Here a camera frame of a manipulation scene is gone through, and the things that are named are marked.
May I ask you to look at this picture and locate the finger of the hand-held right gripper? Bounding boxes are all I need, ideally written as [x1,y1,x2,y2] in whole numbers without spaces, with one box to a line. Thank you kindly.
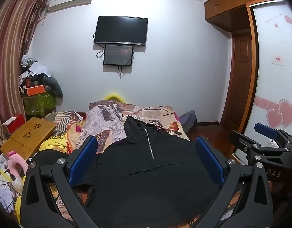
[229,130,289,162]
[255,123,292,148]

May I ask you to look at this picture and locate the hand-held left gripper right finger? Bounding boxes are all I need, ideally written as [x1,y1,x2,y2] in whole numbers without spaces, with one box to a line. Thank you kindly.
[195,135,273,228]

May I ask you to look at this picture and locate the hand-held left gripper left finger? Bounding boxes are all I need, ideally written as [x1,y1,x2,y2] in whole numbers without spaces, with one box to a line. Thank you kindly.
[20,135,99,228]

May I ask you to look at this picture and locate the black hooded jacket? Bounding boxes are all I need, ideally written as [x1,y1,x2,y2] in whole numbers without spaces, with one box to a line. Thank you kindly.
[34,115,228,228]

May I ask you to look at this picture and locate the pile of clothes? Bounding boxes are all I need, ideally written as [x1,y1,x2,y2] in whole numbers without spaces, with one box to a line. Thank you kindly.
[19,55,52,93]

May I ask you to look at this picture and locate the yellow blanket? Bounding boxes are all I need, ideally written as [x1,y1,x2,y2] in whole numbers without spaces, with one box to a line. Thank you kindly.
[15,133,70,224]

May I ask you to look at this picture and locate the purple backpack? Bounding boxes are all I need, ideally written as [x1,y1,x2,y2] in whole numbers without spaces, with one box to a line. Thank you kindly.
[178,110,197,135]

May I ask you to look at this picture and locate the newspaper print bed sheet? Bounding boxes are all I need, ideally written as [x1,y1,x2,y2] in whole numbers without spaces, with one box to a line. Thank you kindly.
[48,100,244,228]

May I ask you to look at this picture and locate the wooden folding lap table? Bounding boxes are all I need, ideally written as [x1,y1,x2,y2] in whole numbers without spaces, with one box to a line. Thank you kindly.
[0,117,58,161]

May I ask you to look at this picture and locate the yellow plastic object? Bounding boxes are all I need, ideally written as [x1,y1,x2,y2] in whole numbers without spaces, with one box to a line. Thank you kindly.
[105,92,126,102]

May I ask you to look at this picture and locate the pink toy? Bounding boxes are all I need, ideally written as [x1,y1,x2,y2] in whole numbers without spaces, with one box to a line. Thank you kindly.
[7,151,28,178]

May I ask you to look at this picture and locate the red box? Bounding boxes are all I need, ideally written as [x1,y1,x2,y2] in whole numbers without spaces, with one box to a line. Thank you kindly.
[2,114,26,133]

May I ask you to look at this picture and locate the orange box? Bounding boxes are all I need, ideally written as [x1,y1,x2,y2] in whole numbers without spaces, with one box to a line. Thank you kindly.
[26,85,46,97]

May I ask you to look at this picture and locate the striped brown curtain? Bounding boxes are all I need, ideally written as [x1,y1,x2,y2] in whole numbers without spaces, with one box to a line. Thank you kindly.
[0,0,50,152]

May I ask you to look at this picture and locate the small black wall monitor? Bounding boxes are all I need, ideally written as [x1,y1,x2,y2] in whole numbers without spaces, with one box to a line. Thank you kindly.
[103,44,134,66]

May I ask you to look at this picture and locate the black wall television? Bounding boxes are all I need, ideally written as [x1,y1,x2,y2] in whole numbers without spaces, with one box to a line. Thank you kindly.
[94,16,149,46]

